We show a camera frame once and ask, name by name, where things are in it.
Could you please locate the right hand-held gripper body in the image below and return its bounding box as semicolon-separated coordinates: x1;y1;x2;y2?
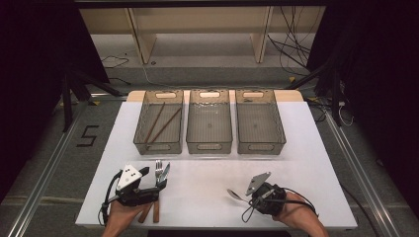
245;171;289;217

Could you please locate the black tripod stand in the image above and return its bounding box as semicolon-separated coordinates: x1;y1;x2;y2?
285;62;344;127
60;67;125;132

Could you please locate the thin black floor cable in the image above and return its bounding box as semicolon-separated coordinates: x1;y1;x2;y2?
100;54;130;69

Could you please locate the aluminium floor rail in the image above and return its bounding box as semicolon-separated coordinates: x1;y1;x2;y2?
6;102;90;237
324;112;401;237

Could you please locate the thin white floor cable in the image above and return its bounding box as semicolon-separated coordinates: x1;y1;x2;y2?
141;63;186;87

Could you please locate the black curtain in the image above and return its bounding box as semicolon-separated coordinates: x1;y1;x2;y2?
307;0;419;208
0;0;110;201

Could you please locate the right hand-held gripper black cable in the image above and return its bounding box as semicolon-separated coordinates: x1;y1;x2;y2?
283;187;319;218

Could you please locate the shiny metal spoon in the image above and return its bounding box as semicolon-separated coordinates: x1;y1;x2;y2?
226;188;253;203

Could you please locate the white table cover sheet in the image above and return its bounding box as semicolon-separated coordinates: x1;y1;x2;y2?
74;100;359;230

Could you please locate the left hand-held gripper black cable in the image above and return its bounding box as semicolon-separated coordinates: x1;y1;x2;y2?
98;169;124;226

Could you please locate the fork with wooden handle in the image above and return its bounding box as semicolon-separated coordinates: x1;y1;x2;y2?
152;159;164;224

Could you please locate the translucent grey plastic bin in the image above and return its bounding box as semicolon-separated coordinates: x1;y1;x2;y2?
235;88;287;156
186;88;234;155
132;89;185;156

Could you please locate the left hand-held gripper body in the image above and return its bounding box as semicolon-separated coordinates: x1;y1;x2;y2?
114;164;161;208

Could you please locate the person's left hand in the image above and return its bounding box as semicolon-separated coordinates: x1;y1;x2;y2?
105;198;154;231

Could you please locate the bundle of black cables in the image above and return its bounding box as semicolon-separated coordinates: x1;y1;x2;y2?
266;6;317;77

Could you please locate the hand-held gripper black cable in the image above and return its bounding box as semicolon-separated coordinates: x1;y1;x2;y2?
98;169;124;226
283;187;319;218

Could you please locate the knife with wooden handle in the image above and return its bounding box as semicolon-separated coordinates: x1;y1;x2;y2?
137;161;172;224

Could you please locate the light wooden desk frame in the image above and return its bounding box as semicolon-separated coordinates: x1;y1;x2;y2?
78;6;327;65

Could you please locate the person's right hand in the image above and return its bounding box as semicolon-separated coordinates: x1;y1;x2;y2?
271;192;319;229

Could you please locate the black metal frame bar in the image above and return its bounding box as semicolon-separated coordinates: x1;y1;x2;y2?
73;0;330;8

